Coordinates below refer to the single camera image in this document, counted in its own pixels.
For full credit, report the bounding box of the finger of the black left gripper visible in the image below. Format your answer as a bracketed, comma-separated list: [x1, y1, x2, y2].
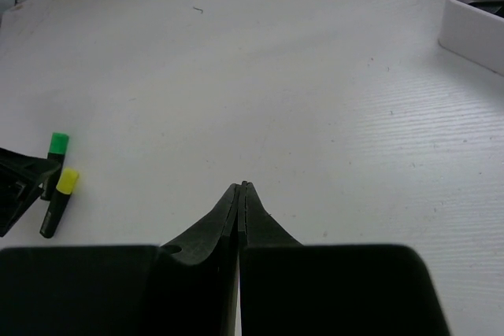
[1, 148, 62, 237]

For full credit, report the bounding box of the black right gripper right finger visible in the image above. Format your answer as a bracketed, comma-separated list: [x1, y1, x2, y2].
[238, 182, 450, 335]

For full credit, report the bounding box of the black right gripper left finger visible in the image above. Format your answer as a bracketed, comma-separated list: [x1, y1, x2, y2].
[1, 184, 239, 335]

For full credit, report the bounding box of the yellow highlighter marker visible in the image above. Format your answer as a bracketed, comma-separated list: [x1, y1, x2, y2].
[39, 168, 80, 238]

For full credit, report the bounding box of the green highlighter marker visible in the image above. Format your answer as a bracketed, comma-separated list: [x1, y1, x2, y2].
[40, 132, 69, 201]

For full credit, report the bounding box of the orange highlighter marker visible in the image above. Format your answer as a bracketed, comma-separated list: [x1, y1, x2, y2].
[469, 0, 504, 18]

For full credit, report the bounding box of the white divided container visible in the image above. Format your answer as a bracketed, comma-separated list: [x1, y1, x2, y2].
[438, 0, 503, 75]

